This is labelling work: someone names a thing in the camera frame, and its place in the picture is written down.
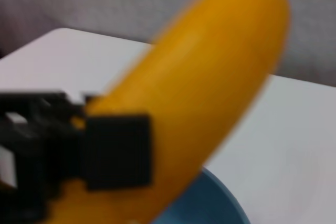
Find yellow banana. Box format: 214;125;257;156
44;0;291;224

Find blue bowl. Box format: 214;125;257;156
153;167;253;224

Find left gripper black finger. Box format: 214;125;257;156
70;114;153;191

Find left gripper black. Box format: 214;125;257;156
0;91;100;224

